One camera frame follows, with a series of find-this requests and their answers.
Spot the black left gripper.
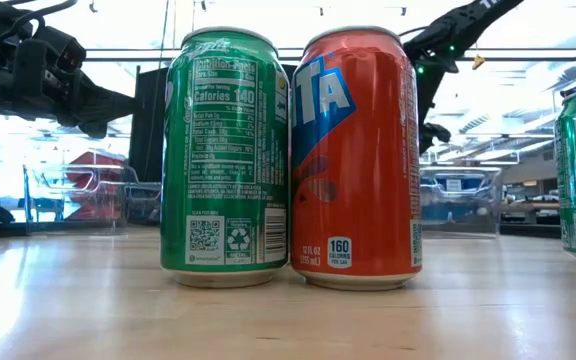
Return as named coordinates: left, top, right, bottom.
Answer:
left=0, top=38, right=137, bottom=140

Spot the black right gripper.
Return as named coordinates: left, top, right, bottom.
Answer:
left=415, top=59, right=462, bottom=156

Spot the clear plastic bin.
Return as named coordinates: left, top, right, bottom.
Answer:
left=21, top=162, right=164, bottom=236
left=417, top=164, right=503, bottom=239

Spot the orange Fanta soda can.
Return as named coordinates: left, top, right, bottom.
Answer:
left=290, top=24, right=424, bottom=293

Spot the red background structure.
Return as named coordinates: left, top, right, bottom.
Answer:
left=65, top=149, right=128, bottom=222

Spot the background work table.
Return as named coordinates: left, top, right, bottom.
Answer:
left=500, top=192, right=562, bottom=226

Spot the black overhead beam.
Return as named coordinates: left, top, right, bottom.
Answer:
left=83, top=47, right=576, bottom=62

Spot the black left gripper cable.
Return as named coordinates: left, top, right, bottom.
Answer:
left=0, top=0, right=79, bottom=39

